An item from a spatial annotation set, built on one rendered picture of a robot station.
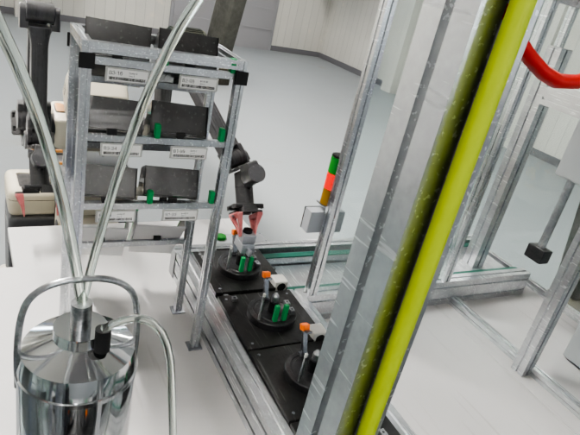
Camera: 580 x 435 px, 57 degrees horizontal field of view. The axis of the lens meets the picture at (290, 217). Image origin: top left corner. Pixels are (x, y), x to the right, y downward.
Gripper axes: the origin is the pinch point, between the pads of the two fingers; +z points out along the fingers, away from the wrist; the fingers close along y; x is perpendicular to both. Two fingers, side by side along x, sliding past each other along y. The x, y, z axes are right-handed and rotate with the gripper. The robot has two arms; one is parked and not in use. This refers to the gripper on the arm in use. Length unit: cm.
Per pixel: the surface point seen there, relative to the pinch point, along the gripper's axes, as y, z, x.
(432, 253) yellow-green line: -46, 19, -127
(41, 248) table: -55, -2, 45
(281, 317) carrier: 0.6, 25.8, -17.6
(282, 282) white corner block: 9.7, 15.9, -2.9
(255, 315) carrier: -5.9, 24.8, -14.6
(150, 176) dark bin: -36.5, -10.8, -25.9
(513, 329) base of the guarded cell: 98, 39, -15
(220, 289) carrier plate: -10.2, 16.6, -0.4
